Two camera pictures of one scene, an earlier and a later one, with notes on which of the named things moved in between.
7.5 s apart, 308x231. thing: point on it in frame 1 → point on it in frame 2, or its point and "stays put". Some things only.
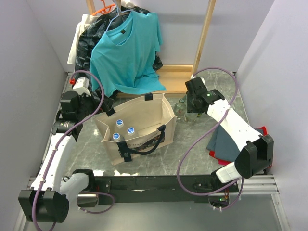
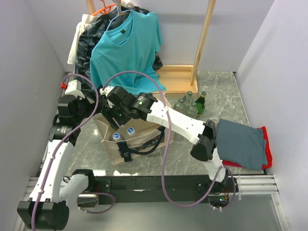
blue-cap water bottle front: [130, 131] stays put
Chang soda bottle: [180, 109] stays put
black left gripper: [106, 104] stays put
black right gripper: [189, 108] → [109, 113]
